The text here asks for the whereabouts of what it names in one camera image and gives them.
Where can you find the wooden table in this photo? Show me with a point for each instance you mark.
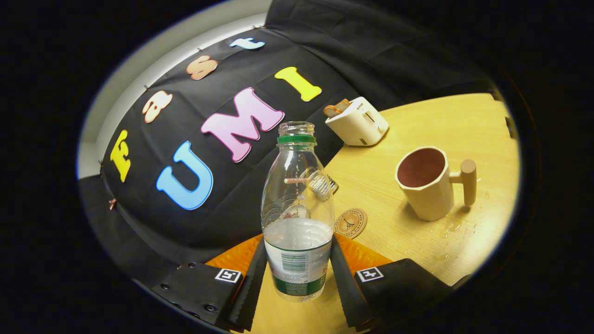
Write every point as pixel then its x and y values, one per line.
pixel 417 125

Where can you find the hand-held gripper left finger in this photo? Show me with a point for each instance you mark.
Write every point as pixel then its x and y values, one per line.
pixel 250 292

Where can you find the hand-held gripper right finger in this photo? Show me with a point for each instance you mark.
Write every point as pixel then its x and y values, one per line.
pixel 345 287

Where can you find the white toaster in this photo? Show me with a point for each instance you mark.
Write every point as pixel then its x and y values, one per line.
pixel 355 125

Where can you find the black backdrop cloth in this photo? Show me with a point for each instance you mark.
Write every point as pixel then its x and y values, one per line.
pixel 222 208

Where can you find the clear plastic juice bottle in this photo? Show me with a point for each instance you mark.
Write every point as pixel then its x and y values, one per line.
pixel 297 260

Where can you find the round wooden coaster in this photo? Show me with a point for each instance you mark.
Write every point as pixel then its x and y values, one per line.
pixel 352 222

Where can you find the toast slice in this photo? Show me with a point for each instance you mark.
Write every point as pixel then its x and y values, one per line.
pixel 344 104
pixel 331 111

